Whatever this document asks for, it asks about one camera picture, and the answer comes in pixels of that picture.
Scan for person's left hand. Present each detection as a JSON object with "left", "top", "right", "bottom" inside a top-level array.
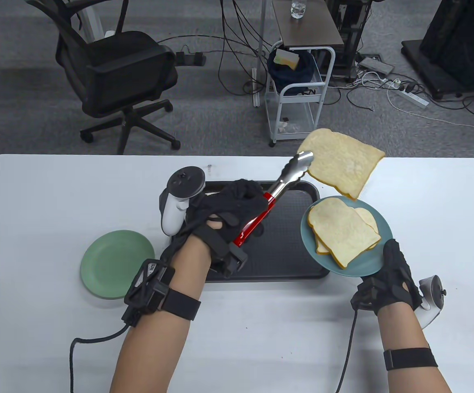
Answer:
[{"left": 171, "top": 179, "right": 270, "bottom": 279}]

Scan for person's right hand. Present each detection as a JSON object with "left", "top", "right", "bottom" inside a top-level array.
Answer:
[{"left": 350, "top": 239, "right": 424, "bottom": 316}]

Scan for blue round plate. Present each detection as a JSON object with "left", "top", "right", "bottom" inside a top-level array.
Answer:
[{"left": 300, "top": 196, "right": 393, "bottom": 278}]

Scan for grey white controller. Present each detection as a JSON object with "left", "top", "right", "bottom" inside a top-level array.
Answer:
[
  {"left": 416, "top": 275, "right": 447, "bottom": 329},
  {"left": 159, "top": 166, "right": 206, "bottom": 236}
]

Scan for red-handled steel kitchen tongs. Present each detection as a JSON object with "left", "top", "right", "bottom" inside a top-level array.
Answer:
[{"left": 233, "top": 151, "right": 315, "bottom": 247}]

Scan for black plastic tray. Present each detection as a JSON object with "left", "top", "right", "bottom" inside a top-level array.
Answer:
[{"left": 169, "top": 181, "right": 330, "bottom": 283}]

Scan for person's right forearm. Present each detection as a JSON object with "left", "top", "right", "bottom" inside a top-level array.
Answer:
[{"left": 378, "top": 303, "right": 452, "bottom": 393}]

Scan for person's left forearm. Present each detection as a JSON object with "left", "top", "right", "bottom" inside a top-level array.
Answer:
[{"left": 110, "top": 235, "right": 213, "bottom": 393}]

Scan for green round plate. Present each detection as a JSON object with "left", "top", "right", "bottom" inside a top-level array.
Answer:
[{"left": 80, "top": 230, "right": 156, "bottom": 299}]

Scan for dark blue cloth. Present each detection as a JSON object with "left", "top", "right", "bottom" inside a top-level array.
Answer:
[{"left": 267, "top": 49, "right": 317, "bottom": 93}]

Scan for black power strip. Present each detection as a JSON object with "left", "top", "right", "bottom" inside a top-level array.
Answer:
[{"left": 175, "top": 50, "right": 207, "bottom": 67}]

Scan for yellow sponge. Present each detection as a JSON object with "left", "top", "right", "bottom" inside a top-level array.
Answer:
[{"left": 274, "top": 49, "right": 299, "bottom": 69}]

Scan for white metal pole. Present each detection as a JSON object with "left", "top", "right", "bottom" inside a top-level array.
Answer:
[{"left": 253, "top": 0, "right": 268, "bottom": 108}]

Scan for black office chair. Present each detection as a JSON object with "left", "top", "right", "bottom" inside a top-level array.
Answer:
[{"left": 26, "top": 0, "right": 181, "bottom": 155}]

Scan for white power strip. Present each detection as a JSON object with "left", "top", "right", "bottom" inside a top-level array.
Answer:
[{"left": 388, "top": 80, "right": 429, "bottom": 108}]

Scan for white cart with brown top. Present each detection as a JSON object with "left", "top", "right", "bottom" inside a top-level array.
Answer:
[{"left": 264, "top": 0, "right": 345, "bottom": 147}]

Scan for grey flat box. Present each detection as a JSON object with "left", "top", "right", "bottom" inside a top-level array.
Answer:
[{"left": 359, "top": 56, "right": 395, "bottom": 75}]

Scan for black metal rack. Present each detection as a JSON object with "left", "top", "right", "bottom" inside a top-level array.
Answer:
[{"left": 327, "top": 0, "right": 372, "bottom": 82}]

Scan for white desk leg column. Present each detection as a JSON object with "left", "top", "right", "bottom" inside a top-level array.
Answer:
[{"left": 77, "top": 0, "right": 100, "bottom": 41}]

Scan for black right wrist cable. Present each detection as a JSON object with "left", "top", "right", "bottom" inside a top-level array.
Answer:
[{"left": 335, "top": 309, "right": 358, "bottom": 393}]

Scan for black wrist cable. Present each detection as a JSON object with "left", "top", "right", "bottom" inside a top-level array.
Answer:
[
  {"left": 335, "top": 309, "right": 358, "bottom": 393},
  {"left": 70, "top": 323, "right": 129, "bottom": 393}
]

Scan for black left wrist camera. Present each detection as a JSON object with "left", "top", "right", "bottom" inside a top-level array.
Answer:
[{"left": 121, "top": 259, "right": 202, "bottom": 327}]

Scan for white floor cable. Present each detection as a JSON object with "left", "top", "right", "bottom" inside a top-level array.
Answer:
[{"left": 387, "top": 88, "right": 474, "bottom": 127}]

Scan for black hanging cable bundle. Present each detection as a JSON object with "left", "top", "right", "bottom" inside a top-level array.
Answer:
[{"left": 218, "top": 0, "right": 271, "bottom": 97}]

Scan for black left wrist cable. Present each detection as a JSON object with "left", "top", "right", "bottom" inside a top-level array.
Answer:
[{"left": 70, "top": 323, "right": 129, "bottom": 393}]

